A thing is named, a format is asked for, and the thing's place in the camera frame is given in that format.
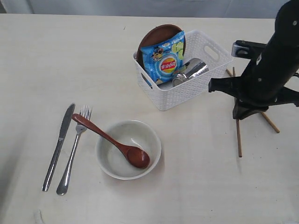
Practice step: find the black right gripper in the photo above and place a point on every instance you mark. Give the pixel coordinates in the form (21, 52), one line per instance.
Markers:
(260, 86)

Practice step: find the wooden chopstick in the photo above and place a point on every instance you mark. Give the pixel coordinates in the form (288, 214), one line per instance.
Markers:
(262, 113)
(238, 134)

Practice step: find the white floral ceramic bowl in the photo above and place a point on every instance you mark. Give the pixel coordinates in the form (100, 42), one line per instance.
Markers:
(133, 133)

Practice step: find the brown wooden spoon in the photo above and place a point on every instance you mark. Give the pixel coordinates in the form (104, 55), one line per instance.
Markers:
(112, 140)

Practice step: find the silver metal fork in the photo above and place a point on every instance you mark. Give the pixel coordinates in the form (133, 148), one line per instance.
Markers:
(62, 188)

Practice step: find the silver table knife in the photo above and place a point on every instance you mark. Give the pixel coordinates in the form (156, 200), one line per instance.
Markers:
(62, 134)

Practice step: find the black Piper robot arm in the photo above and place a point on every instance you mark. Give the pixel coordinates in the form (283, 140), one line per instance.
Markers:
(285, 40)

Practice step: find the white perforated plastic basket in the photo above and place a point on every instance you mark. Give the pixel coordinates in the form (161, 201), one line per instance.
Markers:
(198, 45)

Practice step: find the blue chips bag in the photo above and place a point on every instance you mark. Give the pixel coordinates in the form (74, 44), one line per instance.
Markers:
(161, 60)

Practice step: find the brown round plate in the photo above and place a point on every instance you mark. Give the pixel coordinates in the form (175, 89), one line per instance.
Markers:
(155, 36)

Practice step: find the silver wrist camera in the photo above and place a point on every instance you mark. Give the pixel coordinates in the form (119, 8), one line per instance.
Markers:
(247, 50)

